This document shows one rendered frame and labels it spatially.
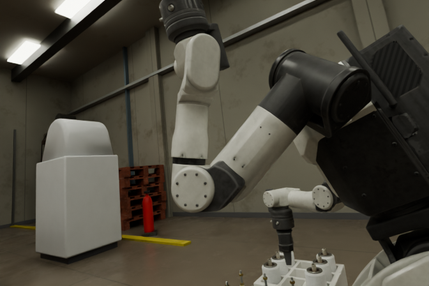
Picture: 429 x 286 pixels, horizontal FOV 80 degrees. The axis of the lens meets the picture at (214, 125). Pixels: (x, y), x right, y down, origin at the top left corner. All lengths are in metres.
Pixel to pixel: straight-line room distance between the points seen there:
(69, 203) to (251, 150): 2.94
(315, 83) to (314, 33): 3.66
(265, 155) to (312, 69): 0.16
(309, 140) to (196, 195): 0.27
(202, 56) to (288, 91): 0.17
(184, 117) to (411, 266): 0.50
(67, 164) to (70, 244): 0.84
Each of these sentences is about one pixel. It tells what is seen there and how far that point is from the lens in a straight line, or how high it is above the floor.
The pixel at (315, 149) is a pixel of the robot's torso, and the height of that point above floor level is 0.82.
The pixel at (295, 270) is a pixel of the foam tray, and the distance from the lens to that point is 1.76.
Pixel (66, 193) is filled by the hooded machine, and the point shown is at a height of 0.73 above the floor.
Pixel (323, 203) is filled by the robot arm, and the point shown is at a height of 0.65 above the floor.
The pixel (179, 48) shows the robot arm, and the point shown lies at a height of 1.04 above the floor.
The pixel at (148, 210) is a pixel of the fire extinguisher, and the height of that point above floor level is 0.34.
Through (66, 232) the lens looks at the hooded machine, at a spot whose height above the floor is 0.33.
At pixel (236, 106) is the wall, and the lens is 4.32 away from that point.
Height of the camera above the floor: 0.80
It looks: 10 degrees up
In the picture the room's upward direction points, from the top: 7 degrees counter-clockwise
